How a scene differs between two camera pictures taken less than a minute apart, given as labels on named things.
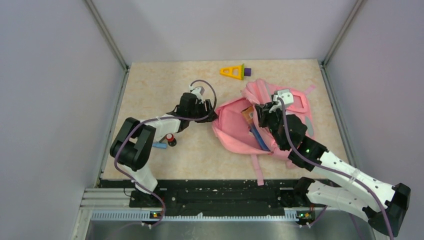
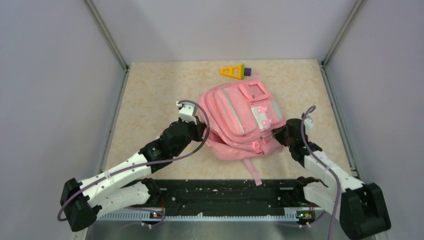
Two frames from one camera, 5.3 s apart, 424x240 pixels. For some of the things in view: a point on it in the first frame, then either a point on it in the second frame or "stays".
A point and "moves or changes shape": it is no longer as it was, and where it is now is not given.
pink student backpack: x=234 y=134 moves or changes shape
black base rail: x=221 y=198 stays
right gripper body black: x=271 y=120 to x=281 y=135
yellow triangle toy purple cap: x=238 y=72 stays
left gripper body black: x=199 y=109 to x=194 y=133
